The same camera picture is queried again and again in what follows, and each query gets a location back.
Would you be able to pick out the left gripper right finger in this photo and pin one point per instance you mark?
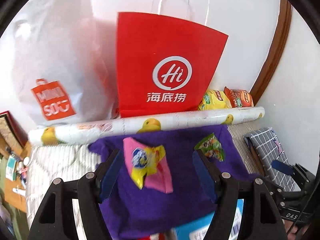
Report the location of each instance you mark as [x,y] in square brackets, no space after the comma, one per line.
[220,188]

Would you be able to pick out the yellow chip bag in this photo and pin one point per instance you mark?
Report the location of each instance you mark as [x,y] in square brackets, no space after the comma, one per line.
[214,99]

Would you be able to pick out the brown wooden frame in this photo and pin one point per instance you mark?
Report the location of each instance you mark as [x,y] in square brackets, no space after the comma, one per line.
[275,51]

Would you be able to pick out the green triangular snack packet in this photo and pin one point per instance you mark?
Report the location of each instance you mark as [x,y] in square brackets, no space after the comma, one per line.
[211,147]

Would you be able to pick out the orange chip bag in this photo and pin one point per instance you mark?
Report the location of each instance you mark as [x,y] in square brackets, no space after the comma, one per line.
[239,98]

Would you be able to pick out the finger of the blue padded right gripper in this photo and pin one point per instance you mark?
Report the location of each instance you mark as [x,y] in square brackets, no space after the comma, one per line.
[282,167]

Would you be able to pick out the patterned dark red box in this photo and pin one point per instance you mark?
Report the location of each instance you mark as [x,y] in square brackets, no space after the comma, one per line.
[12,135]

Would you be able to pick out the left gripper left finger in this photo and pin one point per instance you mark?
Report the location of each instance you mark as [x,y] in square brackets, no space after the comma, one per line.
[93,188]

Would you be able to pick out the grey checked fabric book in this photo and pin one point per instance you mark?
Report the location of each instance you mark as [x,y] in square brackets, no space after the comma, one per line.
[267,147]

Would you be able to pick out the striped quilted bed cover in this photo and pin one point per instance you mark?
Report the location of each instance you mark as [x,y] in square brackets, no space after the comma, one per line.
[72,162]

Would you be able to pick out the white Miniso plastic bag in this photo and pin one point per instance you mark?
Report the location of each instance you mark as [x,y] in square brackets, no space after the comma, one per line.
[62,77]

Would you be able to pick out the lemon print rolled mat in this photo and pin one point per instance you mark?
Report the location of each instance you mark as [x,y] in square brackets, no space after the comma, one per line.
[88,132]

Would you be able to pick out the pink yellow snack packet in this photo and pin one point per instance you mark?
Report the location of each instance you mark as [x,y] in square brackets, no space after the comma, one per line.
[147,166]

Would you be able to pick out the purple towel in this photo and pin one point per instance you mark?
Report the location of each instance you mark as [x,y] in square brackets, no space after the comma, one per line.
[173,195]

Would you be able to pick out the blue tissue pack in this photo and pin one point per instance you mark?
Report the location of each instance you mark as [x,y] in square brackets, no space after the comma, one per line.
[224,223]

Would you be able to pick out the red paper Haidilao bag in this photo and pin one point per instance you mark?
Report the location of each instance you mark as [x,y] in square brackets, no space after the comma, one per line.
[164,64]

